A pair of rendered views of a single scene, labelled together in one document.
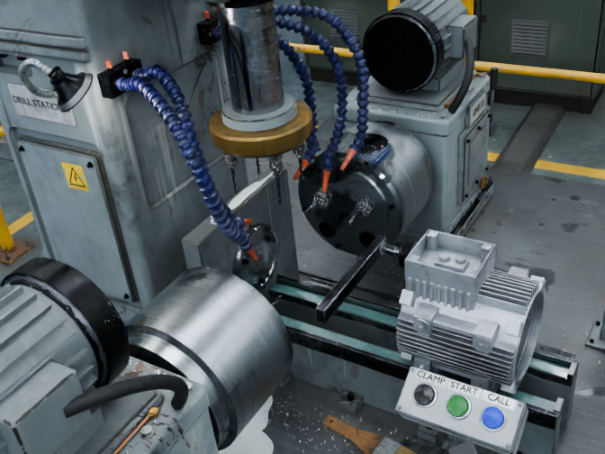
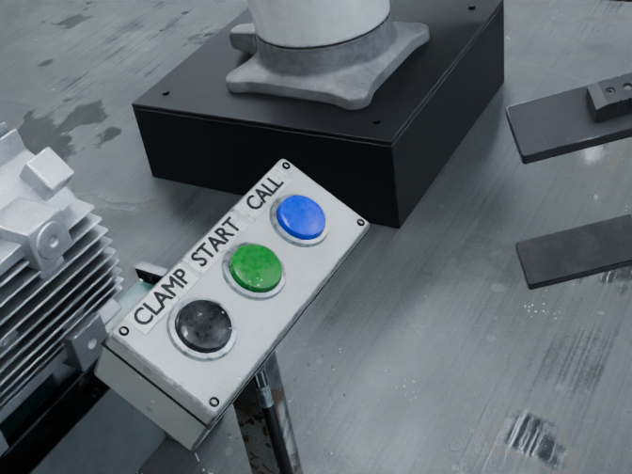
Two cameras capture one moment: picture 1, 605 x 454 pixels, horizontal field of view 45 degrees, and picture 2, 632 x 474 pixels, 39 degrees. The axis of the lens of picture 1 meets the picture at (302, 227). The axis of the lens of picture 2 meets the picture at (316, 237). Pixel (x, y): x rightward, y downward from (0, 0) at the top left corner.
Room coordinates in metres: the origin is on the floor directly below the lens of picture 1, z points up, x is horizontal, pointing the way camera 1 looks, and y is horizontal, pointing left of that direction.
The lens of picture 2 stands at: (0.67, 0.20, 1.38)
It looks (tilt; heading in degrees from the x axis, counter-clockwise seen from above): 37 degrees down; 272
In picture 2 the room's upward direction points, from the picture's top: 10 degrees counter-clockwise
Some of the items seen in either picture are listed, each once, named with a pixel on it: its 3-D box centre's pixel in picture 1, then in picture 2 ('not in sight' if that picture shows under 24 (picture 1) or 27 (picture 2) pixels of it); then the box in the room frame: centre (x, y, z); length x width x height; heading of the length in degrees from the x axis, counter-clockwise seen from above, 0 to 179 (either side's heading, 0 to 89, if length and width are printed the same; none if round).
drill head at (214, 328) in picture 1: (180, 380); not in sight; (0.86, 0.22, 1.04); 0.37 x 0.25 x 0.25; 146
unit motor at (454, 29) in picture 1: (437, 83); not in sight; (1.66, -0.36, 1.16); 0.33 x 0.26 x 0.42; 146
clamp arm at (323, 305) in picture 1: (354, 276); not in sight; (1.11, -0.09, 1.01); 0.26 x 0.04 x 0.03; 146
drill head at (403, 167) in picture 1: (372, 180); not in sight; (1.43, -0.17, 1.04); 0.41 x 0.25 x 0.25; 146
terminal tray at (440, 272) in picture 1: (450, 269); not in sight; (0.98, -0.24, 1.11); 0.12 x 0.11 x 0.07; 56
